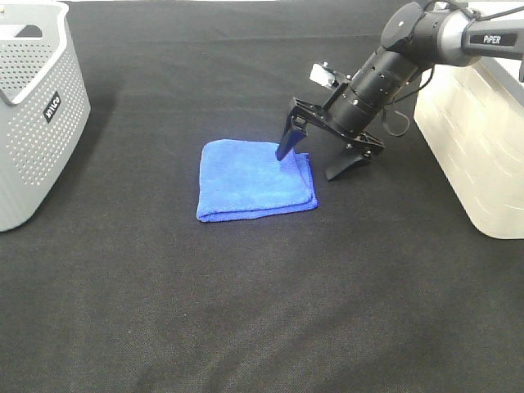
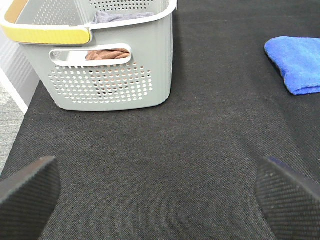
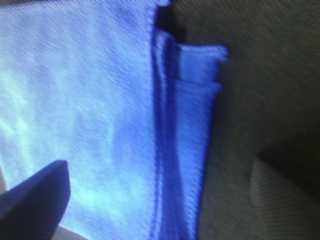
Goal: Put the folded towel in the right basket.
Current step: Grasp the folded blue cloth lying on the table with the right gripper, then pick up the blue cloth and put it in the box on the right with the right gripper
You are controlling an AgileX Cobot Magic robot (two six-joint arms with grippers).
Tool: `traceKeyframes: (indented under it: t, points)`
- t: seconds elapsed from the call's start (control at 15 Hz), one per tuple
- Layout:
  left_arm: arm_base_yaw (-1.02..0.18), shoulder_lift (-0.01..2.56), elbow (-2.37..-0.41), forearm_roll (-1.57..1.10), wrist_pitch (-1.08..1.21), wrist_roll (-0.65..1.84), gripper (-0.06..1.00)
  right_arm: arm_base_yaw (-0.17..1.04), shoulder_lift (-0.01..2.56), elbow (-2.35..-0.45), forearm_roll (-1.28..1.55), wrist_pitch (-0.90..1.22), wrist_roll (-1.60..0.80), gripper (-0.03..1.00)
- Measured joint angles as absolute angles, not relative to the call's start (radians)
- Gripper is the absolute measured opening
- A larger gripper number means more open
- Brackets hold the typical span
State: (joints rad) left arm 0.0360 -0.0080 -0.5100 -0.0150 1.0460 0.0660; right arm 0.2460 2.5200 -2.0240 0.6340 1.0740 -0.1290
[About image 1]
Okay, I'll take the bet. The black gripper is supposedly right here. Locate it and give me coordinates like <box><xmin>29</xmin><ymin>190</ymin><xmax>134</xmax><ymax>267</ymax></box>
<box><xmin>276</xmin><ymin>97</ymin><xmax>384</xmax><ymax>181</ymax></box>

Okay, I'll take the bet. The blue microfiber towel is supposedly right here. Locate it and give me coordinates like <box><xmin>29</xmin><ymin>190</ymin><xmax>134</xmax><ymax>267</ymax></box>
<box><xmin>196</xmin><ymin>139</ymin><xmax>318</xmax><ymax>222</ymax></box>

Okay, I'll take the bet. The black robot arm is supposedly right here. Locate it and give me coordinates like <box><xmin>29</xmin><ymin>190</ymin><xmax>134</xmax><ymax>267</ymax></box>
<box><xmin>276</xmin><ymin>1</ymin><xmax>523</xmax><ymax>180</ymax></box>

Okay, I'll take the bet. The white plastic storage bin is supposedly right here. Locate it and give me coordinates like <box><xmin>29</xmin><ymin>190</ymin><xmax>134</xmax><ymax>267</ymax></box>
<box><xmin>414</xmin><ymin>2</ymin><xmax>523</xmax><ymax>239</ymax></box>

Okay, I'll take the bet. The black fabric table cover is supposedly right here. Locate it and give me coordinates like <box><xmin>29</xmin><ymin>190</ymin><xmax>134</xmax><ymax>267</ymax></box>
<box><xmin>1</xmin><ymin>1</ymin><xmax>523</xmax><ymax>392</ymax></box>

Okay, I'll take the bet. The grey perforated plastic basket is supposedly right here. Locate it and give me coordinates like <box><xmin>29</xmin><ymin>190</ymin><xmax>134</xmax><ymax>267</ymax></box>
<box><xmin>1</xmin><ymin>1</ymin><xmax>91</xmax><ymax>232</ymax></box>

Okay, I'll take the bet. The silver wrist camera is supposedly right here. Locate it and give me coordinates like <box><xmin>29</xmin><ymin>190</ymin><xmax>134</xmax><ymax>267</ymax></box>
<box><xmin>309</xmin><ymin>62</ymin><xmax>348</xmax><ymax>90</ymax></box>

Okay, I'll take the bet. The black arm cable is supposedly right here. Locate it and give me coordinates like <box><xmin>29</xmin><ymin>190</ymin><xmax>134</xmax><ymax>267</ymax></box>
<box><xmin>380</xmin><ymin>65</ymin><xmax>436</xmax><ymax>138</ymax></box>

